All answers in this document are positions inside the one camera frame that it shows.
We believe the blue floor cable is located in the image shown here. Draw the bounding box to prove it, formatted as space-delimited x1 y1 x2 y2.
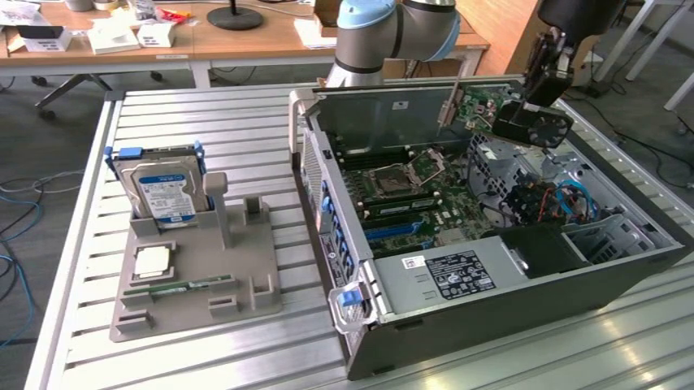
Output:
0 194 43 349

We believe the silver CPU chip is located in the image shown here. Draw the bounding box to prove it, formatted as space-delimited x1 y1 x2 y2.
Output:
134 246 175 280

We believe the black open PC case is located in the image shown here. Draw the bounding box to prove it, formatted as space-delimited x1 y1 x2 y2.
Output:
286 79 686 382

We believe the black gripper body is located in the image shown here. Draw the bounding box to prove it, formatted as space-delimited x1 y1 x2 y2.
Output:
537 0 630 37

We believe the black lamp base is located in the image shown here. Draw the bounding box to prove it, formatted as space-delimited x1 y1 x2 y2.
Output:
206 0 266 32

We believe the white box black lid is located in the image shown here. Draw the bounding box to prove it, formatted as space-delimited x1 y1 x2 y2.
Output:
15 24 75 53

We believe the green RAM stick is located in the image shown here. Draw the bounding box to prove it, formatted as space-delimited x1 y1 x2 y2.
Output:
368 197 441 216
123 275 239 297

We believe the white box round hole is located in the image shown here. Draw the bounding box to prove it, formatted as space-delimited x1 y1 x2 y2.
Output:
86 19 143 56

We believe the metal socket cover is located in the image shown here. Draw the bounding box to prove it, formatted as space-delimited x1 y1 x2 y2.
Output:
406 146 452 189

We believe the wooden desk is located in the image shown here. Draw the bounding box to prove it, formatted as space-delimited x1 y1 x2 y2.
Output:
0 0 493 89

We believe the CPU socket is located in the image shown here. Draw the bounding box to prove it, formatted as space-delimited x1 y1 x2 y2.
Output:
368 164 420 200

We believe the brown cardboard box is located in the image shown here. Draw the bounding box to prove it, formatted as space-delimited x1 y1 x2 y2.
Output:
314 0 341 28

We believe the red wire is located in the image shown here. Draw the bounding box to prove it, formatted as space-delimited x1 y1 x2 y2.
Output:
536 184 590 223

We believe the grey floor cable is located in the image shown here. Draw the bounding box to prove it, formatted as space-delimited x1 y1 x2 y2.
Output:
0 170 83 194

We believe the white labelled box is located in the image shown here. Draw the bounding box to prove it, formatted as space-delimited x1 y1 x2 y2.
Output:
135 23 178 49

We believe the white table leg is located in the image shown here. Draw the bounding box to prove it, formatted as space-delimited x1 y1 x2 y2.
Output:
593 0 661 81
625 0 694 81
664 72 694 111

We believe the grey power supply unit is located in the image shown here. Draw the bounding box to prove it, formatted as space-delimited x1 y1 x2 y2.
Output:
362 236 530 316

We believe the white paper stack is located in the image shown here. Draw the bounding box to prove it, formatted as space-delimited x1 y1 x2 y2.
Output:
293 18 339 50

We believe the black graphics card green board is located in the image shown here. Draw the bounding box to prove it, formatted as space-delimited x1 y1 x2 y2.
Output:
437 72 576 150

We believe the black wheeled desk leg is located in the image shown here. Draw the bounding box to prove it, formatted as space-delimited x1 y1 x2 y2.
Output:
33 71 165 121

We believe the grey metal disk bay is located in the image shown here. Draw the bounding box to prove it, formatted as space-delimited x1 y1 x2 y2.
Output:
561 214 657 266

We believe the hard disk blue caddy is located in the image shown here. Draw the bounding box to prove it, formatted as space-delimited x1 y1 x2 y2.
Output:
102 141 211 231

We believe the grey parts rack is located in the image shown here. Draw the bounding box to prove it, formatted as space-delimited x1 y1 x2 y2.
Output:
110 171 287 343

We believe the blue wire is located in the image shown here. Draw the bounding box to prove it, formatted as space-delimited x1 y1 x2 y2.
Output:
556 178 601 223

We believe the blue case latch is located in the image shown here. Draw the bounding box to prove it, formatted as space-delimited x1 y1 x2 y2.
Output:
335 284 362 306

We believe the red packet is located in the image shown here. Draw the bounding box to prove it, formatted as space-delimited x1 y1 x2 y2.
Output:
159 7 193 24

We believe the blue expansion slot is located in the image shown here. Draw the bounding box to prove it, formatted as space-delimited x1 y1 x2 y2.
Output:
366 221 428 241

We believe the white device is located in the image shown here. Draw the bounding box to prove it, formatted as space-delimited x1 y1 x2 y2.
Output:
580 51 605 89

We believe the green motherboard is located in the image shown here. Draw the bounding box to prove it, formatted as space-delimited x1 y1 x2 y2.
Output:
325 133 489 259

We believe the perforated metal disk bay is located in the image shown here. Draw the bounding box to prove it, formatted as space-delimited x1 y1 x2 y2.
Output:
466 133 549 196

